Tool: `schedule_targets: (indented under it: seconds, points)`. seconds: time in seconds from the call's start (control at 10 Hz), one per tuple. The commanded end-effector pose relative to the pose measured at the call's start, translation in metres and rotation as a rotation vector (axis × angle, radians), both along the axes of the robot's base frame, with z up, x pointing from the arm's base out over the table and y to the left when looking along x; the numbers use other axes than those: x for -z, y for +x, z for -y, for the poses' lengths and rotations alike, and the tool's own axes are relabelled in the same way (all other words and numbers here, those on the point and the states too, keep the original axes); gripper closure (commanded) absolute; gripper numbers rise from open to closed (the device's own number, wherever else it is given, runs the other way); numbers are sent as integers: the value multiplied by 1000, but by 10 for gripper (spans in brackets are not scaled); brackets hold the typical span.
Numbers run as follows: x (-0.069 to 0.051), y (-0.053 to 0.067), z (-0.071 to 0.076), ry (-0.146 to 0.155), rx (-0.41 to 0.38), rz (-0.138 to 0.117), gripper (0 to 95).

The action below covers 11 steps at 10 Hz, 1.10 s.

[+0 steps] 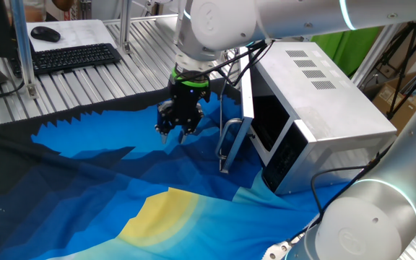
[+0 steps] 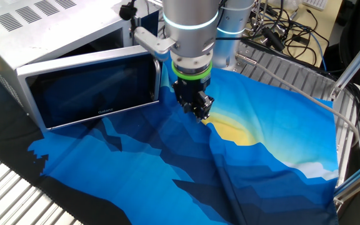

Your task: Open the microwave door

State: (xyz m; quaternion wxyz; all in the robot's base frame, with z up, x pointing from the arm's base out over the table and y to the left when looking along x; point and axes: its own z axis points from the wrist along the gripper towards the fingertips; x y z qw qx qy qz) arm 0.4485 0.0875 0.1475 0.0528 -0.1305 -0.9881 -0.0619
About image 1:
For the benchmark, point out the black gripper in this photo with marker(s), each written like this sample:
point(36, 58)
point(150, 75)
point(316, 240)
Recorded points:
point(186, 103)

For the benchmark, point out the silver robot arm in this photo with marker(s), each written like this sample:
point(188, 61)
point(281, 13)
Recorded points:
point(229, 21)

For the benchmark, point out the bare person forearm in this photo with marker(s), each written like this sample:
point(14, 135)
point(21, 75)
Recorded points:
point(63, 4)

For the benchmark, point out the silver microwave body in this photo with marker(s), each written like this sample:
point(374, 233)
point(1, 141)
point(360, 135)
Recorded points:
point(320, 108)

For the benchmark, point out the blue mountain print cloth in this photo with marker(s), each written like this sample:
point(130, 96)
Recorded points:
point(121, 180)

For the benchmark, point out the black keyboard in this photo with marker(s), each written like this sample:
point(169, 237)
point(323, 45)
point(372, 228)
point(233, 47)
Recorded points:
point(70, 57)

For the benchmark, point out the white paper sheet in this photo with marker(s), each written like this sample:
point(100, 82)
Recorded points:
point(81, 32)

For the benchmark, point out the black computer mouse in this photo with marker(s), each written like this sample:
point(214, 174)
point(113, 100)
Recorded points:
point(45, 34)

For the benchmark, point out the green curtain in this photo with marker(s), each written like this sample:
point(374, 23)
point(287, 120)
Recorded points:
point(345, 47)

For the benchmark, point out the brown cardboard box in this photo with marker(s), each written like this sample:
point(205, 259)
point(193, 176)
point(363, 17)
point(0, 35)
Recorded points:
point(401, 108)

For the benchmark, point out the black tripod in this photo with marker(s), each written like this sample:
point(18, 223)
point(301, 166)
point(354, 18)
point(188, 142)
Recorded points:
point(406, 61)

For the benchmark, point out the aluminium frame rail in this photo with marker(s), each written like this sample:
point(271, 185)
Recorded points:
point(143, 18)

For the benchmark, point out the aluminium frame post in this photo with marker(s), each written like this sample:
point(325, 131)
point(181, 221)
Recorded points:
point(125, 25)
point(22, 43)

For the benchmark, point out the aluminium frame strut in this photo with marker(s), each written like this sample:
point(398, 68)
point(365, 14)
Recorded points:
point(374, 57)

